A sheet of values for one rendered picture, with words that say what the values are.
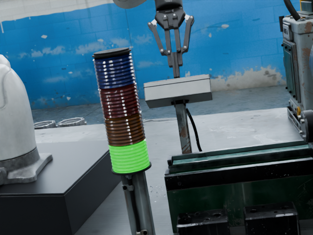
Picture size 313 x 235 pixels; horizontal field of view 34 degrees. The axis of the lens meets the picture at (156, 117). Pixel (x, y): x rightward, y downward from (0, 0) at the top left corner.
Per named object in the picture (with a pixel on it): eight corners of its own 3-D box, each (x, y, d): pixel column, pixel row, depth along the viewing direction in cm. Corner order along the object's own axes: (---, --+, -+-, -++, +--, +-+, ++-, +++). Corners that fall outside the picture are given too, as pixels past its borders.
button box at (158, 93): (213, 100, 133) (210, 81, 135) (211, 92, 127) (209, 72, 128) (149, 108, 135) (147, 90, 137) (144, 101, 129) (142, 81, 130)
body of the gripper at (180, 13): (150, -7, 136) (153, 24, 134) (181, -12, 135) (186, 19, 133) (154, 6, 143) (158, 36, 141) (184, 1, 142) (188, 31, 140)
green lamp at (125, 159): (152, 160, 83) (147, 133, 82) (148, 172, 77) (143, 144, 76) (116, 164, 83) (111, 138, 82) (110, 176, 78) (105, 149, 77)
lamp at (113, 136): (147, 133, 82) (143, 106, 81) (143, 144, 76) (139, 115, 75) (111, 138, 82) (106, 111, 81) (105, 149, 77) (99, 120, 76)
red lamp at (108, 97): (143, 106, 81) (139, 79, 80) (139, 115, 75) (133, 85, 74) (106, 111, 81) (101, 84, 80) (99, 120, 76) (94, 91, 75)
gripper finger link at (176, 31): (172, 19, 139) (177, 18, 139) (178, 57, 136) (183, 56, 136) (171, 13, 136) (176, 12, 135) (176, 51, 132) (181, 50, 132)
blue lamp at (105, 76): (139, 79, 80) (134, 50, 79) (133, 85, 74) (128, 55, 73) (101, 84, 80) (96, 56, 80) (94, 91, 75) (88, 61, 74)
